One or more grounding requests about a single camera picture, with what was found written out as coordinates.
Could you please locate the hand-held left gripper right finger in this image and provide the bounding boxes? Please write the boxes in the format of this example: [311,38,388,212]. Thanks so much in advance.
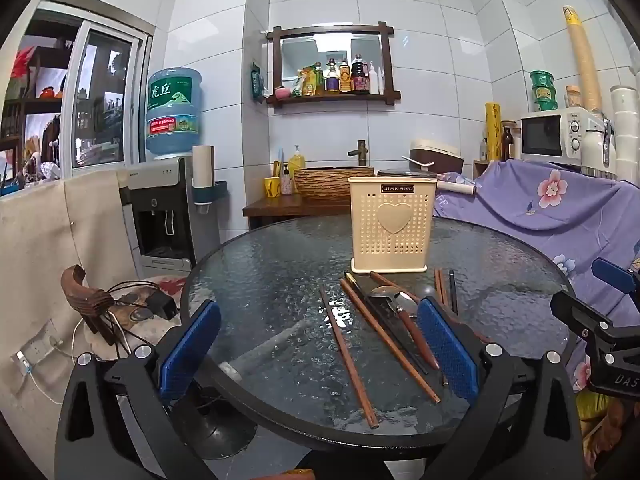
[416,296,586,480]

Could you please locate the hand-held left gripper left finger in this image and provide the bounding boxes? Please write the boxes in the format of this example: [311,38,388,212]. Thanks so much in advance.
[54,299,223,480]

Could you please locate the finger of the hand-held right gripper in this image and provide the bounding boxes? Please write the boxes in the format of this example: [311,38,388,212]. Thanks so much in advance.
[550,290,619,335]
[591,257,640,296]

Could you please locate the metal spoon with brown handle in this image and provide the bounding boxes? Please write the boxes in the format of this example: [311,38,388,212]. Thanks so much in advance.
[369,285,441,371]

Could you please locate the black chopstick with gold band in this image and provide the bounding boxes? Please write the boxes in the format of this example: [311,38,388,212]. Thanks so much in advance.
[344,272,430,375]

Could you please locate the beige perforated utensil holder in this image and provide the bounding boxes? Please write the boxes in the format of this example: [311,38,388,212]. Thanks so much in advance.
[348,176,438,273]

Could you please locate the round patterned stool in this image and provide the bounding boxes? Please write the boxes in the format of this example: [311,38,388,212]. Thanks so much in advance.
[85,272,188,361]

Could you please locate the yellow bag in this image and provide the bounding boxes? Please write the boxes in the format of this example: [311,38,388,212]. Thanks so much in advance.
[575,390,618,423]

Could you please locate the black power adapter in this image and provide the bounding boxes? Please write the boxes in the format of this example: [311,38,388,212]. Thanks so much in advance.
[145,290,178,321]

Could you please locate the purple floral cloth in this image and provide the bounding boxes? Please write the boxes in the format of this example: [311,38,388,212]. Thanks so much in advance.
[435,160,640,396]

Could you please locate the round glass table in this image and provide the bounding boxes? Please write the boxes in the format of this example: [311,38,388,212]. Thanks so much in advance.
[179,215,578,458]

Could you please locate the white thermos kettle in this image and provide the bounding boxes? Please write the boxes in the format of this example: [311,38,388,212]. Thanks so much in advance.
[582,120,618,176]

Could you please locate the grey water dispenser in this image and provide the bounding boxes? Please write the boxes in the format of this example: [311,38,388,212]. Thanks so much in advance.
[122,155,221,271]

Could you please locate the stack of white bowls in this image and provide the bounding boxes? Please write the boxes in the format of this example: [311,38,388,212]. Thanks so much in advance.
[610,85,640,181]

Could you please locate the white microwave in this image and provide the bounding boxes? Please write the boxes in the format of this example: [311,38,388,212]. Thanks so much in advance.
[520,107,608,163]

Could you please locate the cream pan with lid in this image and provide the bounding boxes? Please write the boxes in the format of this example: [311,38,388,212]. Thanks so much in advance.
[376,167,478,197]

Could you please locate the wooden washstand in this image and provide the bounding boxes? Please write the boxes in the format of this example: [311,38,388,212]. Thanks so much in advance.
[243,194,351,231]

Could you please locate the beige cloth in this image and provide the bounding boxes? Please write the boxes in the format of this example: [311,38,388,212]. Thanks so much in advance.
[0,170,146,411]

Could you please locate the yellow wrap roll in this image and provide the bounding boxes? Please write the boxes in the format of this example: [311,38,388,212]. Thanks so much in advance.
[485,102,502,162]

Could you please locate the brown and cream rice cooker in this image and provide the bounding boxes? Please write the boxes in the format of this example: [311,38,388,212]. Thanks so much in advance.
[409,138,461,176]

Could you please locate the woven basin sink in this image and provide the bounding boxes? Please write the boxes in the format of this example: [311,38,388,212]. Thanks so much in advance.
[292,166,376,201]

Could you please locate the stack of paper cups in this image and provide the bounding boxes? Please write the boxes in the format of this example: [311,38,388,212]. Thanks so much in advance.
[562,6,603,113]

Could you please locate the brass faucet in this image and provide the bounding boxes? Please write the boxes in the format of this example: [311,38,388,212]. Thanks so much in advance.
[347,140,373,168]

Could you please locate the blue water jug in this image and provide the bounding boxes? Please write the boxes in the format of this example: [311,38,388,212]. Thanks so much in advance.
[145,67,203,158]

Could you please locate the sliding window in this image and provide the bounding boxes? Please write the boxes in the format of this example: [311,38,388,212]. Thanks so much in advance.
[50,0,156,171]

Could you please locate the green hanging packet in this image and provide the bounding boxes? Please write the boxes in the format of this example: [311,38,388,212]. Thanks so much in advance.
[250,62,266,103]

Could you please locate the dark soy sauce bottle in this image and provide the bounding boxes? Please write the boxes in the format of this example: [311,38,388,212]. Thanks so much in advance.
[350,54,370,95]

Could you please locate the purple-label bottle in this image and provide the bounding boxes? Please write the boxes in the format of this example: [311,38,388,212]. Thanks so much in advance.
[324,57,341,95]

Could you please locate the wooden display shelf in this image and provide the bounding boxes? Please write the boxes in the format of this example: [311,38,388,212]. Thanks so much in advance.
[0,35,66,181]

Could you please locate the black cable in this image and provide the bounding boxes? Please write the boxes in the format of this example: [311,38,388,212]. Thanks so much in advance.
[107,280,166,356]

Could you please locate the white cable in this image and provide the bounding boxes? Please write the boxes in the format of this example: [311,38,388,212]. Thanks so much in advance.
[27,310,121,406]

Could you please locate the wall socket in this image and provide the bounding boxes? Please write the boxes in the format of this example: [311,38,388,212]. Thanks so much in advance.
[12,320,63,376]

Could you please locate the wood-framed wall mirror shelf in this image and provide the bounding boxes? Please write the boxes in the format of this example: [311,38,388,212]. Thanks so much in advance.
[265,22,403,108]

